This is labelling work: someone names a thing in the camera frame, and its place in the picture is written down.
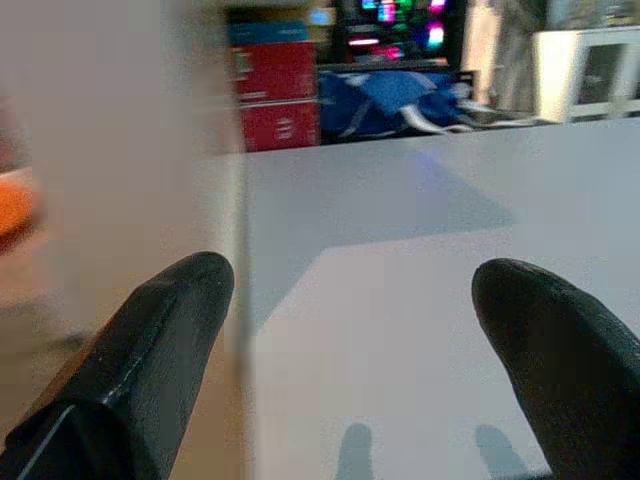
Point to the screen with coloured lights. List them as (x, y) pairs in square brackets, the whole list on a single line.
[(395, 30)]

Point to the red cardboard box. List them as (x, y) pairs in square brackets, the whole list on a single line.
[(280, 70), (280, 125)]

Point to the blue cardboard box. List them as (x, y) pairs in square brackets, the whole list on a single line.
[(270, 32)]

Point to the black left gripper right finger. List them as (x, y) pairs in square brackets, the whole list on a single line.
[(575, 380)]

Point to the blue cloth bag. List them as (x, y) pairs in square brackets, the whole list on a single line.
[(380, 105)]

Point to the white cabinet with glass door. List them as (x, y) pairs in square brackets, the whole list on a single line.
[(590, 75)]

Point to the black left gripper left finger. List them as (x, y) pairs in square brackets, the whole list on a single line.
[(130, 380)]

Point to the orange object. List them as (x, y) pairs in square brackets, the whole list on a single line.
[(15, 205)]

